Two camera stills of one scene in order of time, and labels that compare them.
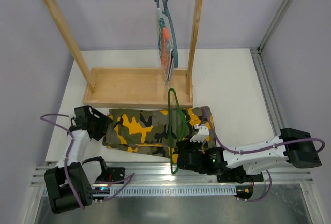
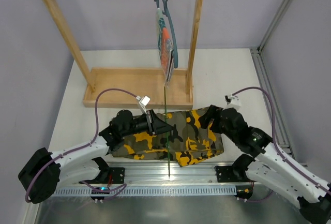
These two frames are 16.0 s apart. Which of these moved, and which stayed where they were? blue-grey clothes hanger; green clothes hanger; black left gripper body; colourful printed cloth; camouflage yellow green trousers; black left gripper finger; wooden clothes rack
Moved: green clothes hanger; black left gripper body; camouflage yellow green trousers; black left gripper finger
Stayed: wooden clothes rack; blue-grey clothes hanger; colourful printed cloth
